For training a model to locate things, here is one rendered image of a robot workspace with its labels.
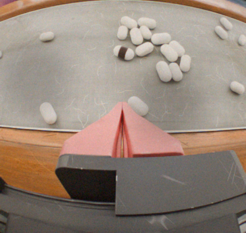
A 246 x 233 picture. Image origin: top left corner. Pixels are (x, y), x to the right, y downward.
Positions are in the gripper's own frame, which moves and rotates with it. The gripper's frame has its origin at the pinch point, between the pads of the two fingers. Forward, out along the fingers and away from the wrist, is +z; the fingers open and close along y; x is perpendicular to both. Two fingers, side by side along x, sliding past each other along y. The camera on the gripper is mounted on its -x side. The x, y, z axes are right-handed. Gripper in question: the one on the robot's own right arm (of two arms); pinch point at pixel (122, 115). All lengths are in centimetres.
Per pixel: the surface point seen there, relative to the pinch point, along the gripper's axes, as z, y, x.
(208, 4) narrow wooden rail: 28.8, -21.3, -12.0
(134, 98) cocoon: 9.7, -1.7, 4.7
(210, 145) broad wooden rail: 4.0, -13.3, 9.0
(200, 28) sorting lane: 24.4, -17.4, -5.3
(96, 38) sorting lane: 20.6, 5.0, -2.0
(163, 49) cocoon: 16.8, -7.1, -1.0
